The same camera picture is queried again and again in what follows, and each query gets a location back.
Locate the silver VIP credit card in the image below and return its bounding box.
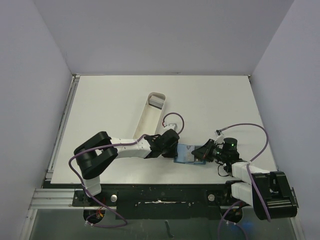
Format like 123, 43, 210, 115
176, 144, 195, 163

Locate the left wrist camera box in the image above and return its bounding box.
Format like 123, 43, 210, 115
164, 123, 178, 132

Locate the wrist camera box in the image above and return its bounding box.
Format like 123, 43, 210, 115
164, 123, 178, 132
215, 129, 225, 145

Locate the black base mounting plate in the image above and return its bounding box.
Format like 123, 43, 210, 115
71, 183, 253, 221

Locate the right black loop cable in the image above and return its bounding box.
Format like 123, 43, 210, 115
216, 163, 230, 178

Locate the aluminium frame rail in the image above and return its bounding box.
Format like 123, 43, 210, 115
19, 74, 80, 240

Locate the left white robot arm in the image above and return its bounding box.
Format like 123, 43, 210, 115
73, 128, 180, 206

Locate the blue card holder wallet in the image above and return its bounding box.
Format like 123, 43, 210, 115
173, 143, 206, 165

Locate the white oblong plastic tray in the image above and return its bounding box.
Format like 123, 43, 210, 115
133, 92, 166, 139

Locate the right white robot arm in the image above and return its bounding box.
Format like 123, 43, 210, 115
191, 137, 298, 220

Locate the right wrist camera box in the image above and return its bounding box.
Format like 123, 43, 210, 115
215, 129, 225, 145

